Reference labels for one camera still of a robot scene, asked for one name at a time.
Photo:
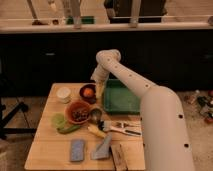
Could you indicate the white cup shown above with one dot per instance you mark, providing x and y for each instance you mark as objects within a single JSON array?
[{"x": 63, "y": 94}]

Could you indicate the yellow banana toy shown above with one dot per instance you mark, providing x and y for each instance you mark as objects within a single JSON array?
[{"x": 96, "y": 131}]

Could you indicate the wooden block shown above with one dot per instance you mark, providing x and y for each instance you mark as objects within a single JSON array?
[{"x": 118, "y": 158}]

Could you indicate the blue sponge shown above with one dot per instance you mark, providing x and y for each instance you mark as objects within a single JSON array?
[{"x": 77, "y": 150}]

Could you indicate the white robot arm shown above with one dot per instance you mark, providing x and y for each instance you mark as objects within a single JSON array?
[{"x": 166, "y": 142}]

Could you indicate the orange bowl with grapes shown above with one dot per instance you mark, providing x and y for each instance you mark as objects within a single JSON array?
[{"x": 78, "y": 112}]

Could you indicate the orange-red apple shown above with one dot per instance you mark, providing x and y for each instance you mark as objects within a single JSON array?
[{"x": 88, "y": 92}]

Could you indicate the green leafy vegetable toy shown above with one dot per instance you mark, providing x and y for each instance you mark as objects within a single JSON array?
[{"x": 60, "y": 123}]

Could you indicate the black chair base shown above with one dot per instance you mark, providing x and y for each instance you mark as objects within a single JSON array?
[{"x": 4, "y": 120}]

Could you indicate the green tray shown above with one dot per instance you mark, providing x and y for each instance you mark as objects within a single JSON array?
[{"x": 118, "y": 99}]

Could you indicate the metal fork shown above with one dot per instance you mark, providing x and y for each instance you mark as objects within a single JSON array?
[{"x": 124, "y": 125}]

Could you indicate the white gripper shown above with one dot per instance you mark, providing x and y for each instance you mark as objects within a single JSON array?
[{"x": 100, "y": 75}]

